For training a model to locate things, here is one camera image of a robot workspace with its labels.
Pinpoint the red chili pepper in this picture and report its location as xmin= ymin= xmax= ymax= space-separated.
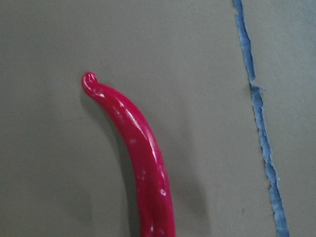
xmin=81 ymin=72 xmax=176 ymax=237

